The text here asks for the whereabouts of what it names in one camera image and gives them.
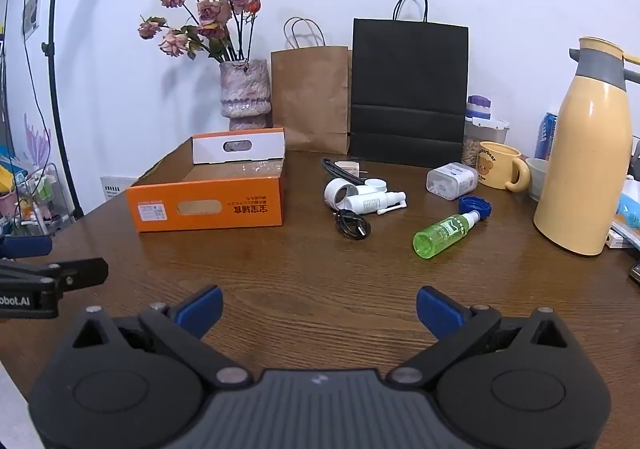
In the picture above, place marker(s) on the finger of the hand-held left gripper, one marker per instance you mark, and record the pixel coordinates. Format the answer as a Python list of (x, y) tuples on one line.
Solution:
[(25, 247), (80, 274)]

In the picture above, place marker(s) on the white tape roll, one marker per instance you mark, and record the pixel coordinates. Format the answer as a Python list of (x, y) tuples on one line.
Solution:
[(330, 189)]

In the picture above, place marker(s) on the clear container with purple lid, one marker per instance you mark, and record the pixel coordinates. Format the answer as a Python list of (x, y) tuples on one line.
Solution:
[(487, 124)]

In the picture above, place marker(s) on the blue and white packet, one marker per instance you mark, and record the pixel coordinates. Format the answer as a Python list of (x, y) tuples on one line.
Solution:
[(630, 206)]

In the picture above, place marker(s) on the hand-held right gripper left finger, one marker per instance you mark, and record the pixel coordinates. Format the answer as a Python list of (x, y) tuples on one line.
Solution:
[(200, 309)]

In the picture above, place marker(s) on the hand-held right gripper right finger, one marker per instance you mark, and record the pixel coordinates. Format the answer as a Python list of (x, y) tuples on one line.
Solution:
[(440, 311)]

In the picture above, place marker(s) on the yellow bear mug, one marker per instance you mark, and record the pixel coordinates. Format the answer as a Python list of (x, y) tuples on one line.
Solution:
[(495, 169)]

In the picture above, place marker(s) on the blue drink can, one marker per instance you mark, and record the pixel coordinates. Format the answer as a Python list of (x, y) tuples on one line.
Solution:
[(546, 134)]

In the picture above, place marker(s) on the yellow thermos jug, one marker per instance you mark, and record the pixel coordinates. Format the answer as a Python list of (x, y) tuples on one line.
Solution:
[(580, 169)]

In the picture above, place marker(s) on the dark flat device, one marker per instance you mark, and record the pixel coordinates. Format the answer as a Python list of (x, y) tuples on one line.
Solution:
[(636, 274)]

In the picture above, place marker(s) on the small white cup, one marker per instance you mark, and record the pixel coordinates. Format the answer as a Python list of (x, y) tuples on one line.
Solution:
[(537, 176)]

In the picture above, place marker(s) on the ribbed white bottle cap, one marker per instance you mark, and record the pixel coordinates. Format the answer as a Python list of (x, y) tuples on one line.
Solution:
[(375, 184)]

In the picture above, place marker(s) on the flat white box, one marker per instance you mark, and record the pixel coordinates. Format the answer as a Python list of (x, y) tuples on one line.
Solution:
[(617, 240)]

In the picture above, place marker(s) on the brown paper bag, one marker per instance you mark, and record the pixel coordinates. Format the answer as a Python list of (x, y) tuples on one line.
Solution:
[(310, 99)]

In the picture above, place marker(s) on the orange cardboard box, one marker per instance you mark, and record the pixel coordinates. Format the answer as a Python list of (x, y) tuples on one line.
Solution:
[(200, 189)]

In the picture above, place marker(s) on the green spray bottle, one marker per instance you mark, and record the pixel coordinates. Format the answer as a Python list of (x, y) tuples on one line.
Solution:
[(440, 234)]

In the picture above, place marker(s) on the purple felt vase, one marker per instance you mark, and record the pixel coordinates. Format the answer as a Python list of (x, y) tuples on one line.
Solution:
[(245, 89)]

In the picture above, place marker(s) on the white plastic jug blue cap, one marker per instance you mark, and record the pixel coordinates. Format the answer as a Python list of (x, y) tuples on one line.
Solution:
[(450, 181)]

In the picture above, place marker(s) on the black tripod stand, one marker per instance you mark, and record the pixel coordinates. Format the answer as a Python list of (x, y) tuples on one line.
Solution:
[(52, 54)]

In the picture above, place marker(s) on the white spray bottle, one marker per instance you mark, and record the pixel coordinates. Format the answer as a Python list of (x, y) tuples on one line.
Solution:
[(367, 203)]

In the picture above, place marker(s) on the black paper bag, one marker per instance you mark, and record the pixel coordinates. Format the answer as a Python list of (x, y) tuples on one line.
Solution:
[(410, 79)]

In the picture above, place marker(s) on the metal storage cart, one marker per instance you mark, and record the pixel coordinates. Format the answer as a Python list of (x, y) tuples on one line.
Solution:
[(35, 209)]

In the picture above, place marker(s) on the blue bottle cap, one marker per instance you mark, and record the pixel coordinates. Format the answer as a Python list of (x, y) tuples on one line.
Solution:
[(467, 204)]

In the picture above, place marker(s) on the small wall picture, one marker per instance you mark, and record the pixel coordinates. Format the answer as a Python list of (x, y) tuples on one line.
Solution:
[(32, 9)]

